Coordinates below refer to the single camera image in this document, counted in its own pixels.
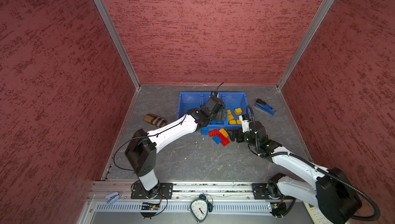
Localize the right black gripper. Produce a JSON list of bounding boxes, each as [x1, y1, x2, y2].
[[226, 127, 259, 147]]

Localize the blue three-compartment bin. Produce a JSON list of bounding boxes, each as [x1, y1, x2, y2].
[[177, 92, 248, 130]]

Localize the yellow legos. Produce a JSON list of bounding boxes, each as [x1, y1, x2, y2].
[[227, 108, 242, 125]]

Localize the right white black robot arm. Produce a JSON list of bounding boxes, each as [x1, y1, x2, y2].
[[228, 122, 362, 224]]

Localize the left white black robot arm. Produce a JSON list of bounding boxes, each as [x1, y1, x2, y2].
[[124, 96, 226, 198]]

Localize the yellow lego brick top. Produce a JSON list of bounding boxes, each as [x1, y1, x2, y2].
[[219, 129, 229, 138]]

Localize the blue lego by bin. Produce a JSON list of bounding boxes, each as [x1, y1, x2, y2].
[[201, 128, 209, 135]]

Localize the long red lego top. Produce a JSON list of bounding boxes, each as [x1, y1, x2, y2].
[[209, 130, 224, 143]]

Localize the blue black stapler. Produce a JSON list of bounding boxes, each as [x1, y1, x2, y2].
[[254, 98, 276, 116]]

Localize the plaid glasses case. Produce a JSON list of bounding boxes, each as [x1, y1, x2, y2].
[[144, 113, 167, 128]]

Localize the heart-shaped white clock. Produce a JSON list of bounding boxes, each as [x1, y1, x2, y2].
[[188, 194, 214, 224]]

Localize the cream calculator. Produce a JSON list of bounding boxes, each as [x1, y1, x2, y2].
[[304, 202, 326, 224]]

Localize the small blue stapler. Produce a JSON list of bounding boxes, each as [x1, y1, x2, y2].
[[105, 192, 121, 205]]

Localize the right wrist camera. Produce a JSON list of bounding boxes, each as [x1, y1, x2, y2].
[[239, 114, 251, 133]]

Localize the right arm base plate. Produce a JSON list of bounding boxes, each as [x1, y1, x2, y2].
[[252, 183, 293, 202]]

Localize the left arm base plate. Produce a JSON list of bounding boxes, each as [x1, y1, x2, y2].
[[131, 181, 174, 199]]

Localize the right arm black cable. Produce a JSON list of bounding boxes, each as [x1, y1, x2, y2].
[[245, 105, 382, 222]]

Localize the aluminium rail frame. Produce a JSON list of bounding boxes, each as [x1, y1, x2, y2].
[[78, 181, 314, 224]]

